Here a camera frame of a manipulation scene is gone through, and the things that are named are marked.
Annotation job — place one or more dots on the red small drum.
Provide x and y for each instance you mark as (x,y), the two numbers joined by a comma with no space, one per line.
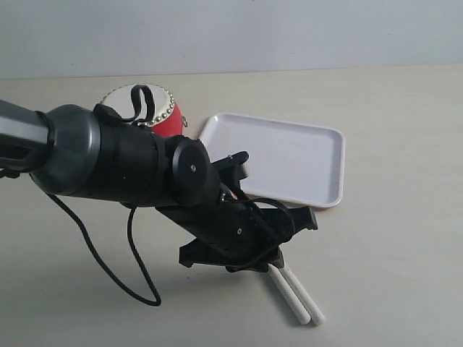
(167,118)

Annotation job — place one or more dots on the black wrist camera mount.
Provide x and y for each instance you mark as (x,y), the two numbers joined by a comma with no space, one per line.
(231,171)

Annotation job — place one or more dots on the white drumstick one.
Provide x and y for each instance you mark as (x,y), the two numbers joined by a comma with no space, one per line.
(289,296)
(304,297)

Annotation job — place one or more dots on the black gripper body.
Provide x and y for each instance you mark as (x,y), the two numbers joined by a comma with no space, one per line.
(243,234)

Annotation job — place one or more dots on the white rectangular plastic tray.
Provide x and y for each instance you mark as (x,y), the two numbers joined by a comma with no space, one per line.
(294,163)

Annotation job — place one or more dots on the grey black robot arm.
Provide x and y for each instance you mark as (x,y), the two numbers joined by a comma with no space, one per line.
(94,154)

